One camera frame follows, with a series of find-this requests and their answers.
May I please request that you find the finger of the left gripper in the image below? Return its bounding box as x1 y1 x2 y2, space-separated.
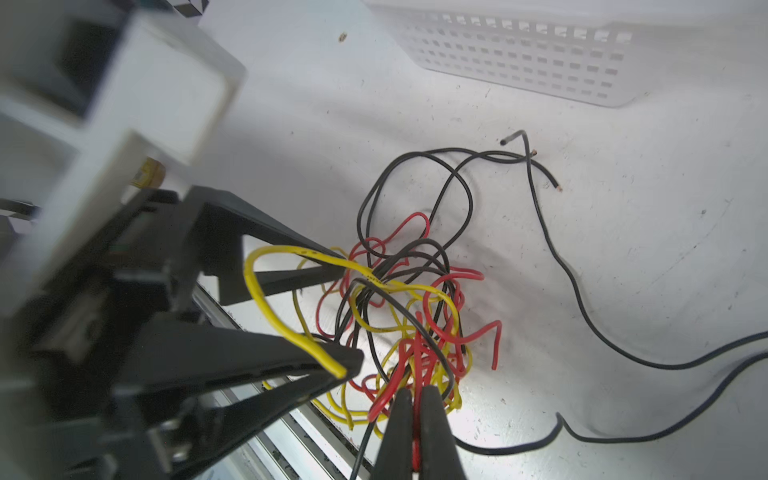
185 186 343 305

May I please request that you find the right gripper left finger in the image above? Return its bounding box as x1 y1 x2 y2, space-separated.
370 389 413 480

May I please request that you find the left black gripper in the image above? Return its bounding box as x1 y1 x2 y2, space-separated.
1 189 363 479

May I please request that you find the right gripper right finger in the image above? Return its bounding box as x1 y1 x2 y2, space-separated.
419 385 466 480

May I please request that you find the yellow cable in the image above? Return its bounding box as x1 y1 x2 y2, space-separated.
243 244 463 380

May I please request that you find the cable bundle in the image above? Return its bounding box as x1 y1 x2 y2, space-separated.
290 146 565 439

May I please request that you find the black cable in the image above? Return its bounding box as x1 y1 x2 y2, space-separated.
452 130 768 455

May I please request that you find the yellow liquid bottle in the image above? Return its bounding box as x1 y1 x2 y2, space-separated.
131 157 166 189

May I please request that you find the middle white plastic basket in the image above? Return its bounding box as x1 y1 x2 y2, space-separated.
365 1 767 107

